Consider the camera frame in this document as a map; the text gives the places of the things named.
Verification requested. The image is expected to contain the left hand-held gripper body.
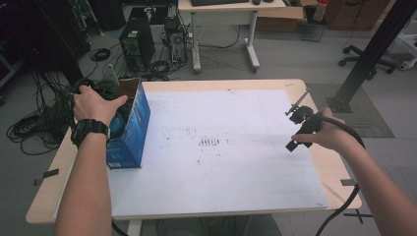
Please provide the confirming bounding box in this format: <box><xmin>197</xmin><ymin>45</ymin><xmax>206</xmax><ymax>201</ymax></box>
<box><xmin>94</xmin><ymin>63</ymin><xmax>120</xmax><ymax>100</ymax></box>

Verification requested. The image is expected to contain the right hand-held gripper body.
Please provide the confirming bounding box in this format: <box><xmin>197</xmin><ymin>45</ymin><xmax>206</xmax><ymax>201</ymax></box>
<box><xmin>284</xmin><ymin>88</ymin><xmax>325</xmax><ymax>136</ymax></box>

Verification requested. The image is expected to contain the blue cardboard box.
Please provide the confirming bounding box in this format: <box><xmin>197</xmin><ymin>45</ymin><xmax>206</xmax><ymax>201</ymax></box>
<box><xmin>105</xmin><ymin>77</ymin><xmax>152</xmax><ymax>170</ymax></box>

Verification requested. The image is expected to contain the person's left hand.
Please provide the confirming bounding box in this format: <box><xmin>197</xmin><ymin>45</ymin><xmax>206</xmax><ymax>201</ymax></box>
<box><xmin>72</xmin><ymin>85</ymin><xmax>130</xmax><ymax>128</ymax></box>

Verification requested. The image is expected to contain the person's right hand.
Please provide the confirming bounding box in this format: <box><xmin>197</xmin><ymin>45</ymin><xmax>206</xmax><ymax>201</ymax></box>
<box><xmin>290</xmin><ymin>106</ymin><xmax>357</xmax><ymax>154</ymax></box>

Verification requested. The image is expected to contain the black computer tower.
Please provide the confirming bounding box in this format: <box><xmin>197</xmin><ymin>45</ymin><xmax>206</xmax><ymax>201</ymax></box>
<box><xmin>118</xmin><ymin>17</ymin><xmax>156</xmax><ymax>72</ymax></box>

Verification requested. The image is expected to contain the black wrist watch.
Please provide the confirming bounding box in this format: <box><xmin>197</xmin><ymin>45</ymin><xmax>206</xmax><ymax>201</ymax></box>
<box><xmin>70</xmin><ymin>118</ymin><xmax>112</xmax><ymax>149</ymax></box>

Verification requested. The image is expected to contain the dark floor mat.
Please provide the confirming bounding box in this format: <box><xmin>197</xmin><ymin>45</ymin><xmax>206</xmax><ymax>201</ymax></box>
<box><xmin>306</xmin><ymin>83</ymin><xmax>395</xmax><ymax>140</ymax></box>

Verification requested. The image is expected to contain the white table mat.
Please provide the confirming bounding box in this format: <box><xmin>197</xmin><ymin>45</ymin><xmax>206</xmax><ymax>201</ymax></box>
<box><xmin>106</xmin><ymin>88</ymin><xmax>329</xmax><ymax>220</ymax></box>

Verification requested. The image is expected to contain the open computer case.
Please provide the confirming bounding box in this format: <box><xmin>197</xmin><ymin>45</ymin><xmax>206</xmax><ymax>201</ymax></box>
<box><xmin>162</xmin><ymin>15</ymin><xmax>189</xmax><ymax>66</ymax></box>

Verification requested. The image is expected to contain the black office chair base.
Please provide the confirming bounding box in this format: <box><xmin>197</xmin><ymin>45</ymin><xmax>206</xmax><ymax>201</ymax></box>
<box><xmin>337</xmin><ymin>44</ymin><xmax>398</xmax><ymax>76</ymax></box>

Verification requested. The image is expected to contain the black curtain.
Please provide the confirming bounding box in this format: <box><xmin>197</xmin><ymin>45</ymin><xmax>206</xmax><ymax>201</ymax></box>
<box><xmin>0</xmin><ymin>0</ymin><xmax>91</xmax><ymax>99</ymax></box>

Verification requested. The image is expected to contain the black tape cross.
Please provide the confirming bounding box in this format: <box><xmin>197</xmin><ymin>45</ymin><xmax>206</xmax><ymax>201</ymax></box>
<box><xmin>343</xmin><ymin>208</ymin><xmax>374</xmax><ymax>225</ymax></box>

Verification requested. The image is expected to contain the flat cardboard box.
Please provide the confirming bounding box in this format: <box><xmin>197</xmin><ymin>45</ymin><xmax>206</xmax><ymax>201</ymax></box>
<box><xmin>255</xmin><ymin>5</ymin><xmax>305</xmax><ymax>34</ymax></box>

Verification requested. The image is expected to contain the clear bottle with red cap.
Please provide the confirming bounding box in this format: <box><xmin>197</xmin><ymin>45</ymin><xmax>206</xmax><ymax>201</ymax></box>
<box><xmin>312</xmin><ymin>0</ymin><xmax>329</xmax><ymax>23</ymax></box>

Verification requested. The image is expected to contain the brown cabinet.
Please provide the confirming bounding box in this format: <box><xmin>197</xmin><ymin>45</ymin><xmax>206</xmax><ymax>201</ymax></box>
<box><xmin>324</xmin><ymin>0</ymin><xmax>391</xmax><ymax>32</ymax></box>

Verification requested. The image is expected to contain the white desk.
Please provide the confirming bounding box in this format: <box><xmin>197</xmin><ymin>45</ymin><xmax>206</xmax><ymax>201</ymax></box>
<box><xmin>177</xmin><ymin>0</ymin><xmax>288</xmax><ymax>75</ymax></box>

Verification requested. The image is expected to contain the black keyboard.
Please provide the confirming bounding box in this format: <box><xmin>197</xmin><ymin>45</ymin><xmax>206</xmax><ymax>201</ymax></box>
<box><xmin>190</xmin><ymin>0</ymin><xmax>251</xmax><ymax>8</ymax></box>

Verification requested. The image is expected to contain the white table leg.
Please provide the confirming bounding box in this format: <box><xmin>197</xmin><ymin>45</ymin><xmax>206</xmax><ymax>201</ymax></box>
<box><xmin>127</xmin><ymin>218</ymin><xmax>144</xmax><ymax>236</ymax></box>

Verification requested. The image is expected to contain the left gripper black corrugated cable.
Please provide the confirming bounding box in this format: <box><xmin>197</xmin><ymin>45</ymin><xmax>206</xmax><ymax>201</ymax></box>
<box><xmin>66</xmin><ymin>77</ymin><xmax>130</xmax><ymax>236</ymax></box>

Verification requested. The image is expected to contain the gripper black corrugated cable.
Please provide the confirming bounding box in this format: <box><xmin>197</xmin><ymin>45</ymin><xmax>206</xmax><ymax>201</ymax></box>
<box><xmin>66</xmin><ymin>77</ymin><xmax>130</xmax><ymax>236</ymax></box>
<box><xmin>314</xmin><ymin>113</ymin><xmax>367</xmax><ymax>236</ymax></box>

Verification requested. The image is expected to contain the coiled black cable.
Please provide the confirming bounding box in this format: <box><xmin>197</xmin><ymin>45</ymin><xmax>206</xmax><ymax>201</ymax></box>
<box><xmin>89</xmin><ymin>47</ymin><xmax>112</xmax><ymax>63</ymax></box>
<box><xmin>149</xmin><ymin>60</ymin><xmax>172</xmax><ymax>82</ymax></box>

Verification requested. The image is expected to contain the right gripper black corrugated cable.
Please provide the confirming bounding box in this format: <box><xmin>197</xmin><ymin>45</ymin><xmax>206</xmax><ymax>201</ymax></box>
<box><xmin>314</xmin><ymin>113</ymin><xmax>367</xmax><ymax>236</ymax></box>

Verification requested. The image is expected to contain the tangle of black floor cables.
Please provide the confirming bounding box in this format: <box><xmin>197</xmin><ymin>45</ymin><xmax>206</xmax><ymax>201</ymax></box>
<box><xmin>5</xmin><ymin>70</ymin><xmax>82</xmax><ymax>157</ymax></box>

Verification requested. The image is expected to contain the black aluminium post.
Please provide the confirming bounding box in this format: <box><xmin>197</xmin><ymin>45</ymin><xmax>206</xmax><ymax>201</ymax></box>
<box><xmin>326</xmin><ymin>0</ymin><xmax>417</xmax><ymax>114</ymax></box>

